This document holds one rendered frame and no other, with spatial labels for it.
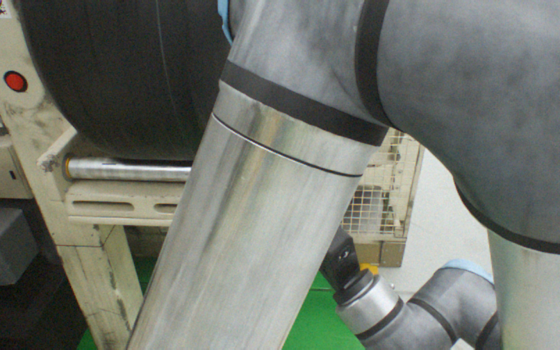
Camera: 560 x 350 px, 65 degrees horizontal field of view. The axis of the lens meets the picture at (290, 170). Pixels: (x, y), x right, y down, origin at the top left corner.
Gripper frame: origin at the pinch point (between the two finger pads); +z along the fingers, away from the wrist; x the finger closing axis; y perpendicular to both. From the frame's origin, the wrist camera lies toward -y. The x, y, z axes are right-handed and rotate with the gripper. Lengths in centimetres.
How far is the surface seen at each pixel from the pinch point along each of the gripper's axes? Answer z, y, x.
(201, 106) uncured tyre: 15.8, -3.2, -2.1
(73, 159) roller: 31.4, 24.4, -23.8
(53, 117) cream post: 41, 25, -22
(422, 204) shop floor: -38, 144, 85
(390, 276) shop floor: -48, 116, 40
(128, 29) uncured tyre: 27.2, -11.3, -5.0
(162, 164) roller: 19.0, 21.0, -10.8
